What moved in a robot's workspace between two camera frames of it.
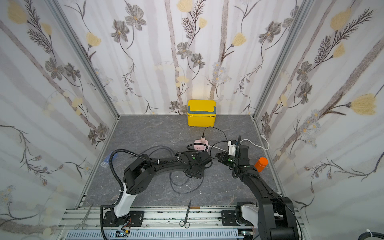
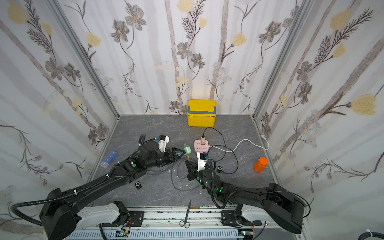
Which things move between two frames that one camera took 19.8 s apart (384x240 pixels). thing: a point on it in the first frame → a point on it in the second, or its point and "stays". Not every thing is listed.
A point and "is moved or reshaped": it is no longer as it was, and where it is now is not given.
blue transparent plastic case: x=106 y=162 stays
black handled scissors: x=185 y=223 stays
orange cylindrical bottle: x=261 y=163 stays
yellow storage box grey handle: x=201 y=113 stays
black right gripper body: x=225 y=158 → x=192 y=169
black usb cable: x=203 y=136 is moved or reshaped
